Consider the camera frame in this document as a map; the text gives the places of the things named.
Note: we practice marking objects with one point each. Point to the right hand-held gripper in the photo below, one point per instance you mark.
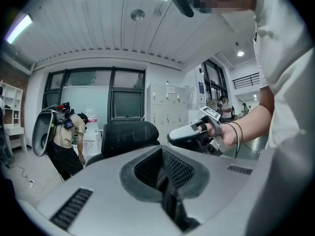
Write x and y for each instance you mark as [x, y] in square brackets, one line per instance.
[187, 133]

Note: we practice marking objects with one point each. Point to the black mesh chair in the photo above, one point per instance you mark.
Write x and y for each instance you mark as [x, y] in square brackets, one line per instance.
[130, 138]

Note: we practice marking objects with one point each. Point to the person's right forearm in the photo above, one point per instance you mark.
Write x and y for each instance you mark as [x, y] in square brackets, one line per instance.
[253, 124]

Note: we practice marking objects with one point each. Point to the person's right hand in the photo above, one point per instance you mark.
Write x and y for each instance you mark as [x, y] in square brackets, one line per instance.
[227, 135]

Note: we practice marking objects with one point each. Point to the white locker cabinet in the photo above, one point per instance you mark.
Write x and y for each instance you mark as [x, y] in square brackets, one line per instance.
[167, 104]

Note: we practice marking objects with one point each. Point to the black balcony railing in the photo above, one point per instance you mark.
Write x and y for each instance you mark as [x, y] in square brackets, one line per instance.
[246, 80]

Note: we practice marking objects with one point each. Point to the white water dispenser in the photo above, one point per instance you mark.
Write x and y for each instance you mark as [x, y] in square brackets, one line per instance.
[93, 136]

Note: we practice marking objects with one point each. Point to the round ceiling light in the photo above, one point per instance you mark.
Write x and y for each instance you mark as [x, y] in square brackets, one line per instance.
[240, 53]

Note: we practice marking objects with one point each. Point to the black-framed window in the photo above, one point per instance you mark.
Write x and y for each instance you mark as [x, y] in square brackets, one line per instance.
[98, 95]

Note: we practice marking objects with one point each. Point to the person's white shirt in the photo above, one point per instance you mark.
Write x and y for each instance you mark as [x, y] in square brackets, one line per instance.
[285, 82]

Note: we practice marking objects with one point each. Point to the round ceiling vent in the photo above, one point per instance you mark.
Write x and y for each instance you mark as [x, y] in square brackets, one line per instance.
[137, 14]

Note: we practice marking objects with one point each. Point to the gray shell backpack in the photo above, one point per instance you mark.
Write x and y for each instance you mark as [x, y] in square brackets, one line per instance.
[43, 131]

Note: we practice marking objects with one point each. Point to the white power strip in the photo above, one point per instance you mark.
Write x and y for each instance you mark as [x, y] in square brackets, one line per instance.
[30, 183]

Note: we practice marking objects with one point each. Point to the white desk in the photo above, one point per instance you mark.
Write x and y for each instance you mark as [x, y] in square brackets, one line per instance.
[16, 136]

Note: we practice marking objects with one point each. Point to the white shelf unit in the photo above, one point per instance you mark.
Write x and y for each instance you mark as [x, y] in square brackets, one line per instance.
[11, 102]

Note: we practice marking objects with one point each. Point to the blue wall poster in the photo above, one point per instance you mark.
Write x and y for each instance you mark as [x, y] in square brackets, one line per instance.
[201, 90]

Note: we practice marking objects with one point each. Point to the black head-worn camera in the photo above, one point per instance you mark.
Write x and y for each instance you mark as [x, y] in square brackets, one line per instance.
[182, 4]

